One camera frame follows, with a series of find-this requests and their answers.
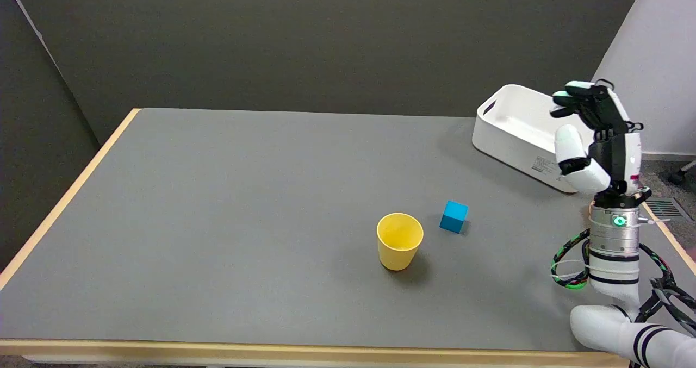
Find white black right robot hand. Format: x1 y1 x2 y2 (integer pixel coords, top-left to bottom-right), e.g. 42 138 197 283
550 80 652 208

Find blue cube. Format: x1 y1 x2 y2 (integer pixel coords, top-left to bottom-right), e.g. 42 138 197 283
439 201 469 234

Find black chair caster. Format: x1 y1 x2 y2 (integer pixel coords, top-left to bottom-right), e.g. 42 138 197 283
668 160 696 186

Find floor vent grille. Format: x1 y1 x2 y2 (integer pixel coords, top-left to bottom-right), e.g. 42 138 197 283
645 197 690 220

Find white plastic storage bin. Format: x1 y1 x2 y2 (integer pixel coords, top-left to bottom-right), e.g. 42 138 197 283
471 84 599 194

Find yellow plastic cup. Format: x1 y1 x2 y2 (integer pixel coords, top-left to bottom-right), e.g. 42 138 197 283
376 213 424 272

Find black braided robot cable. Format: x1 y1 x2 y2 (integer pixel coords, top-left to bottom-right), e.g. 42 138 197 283
550 228 696 339

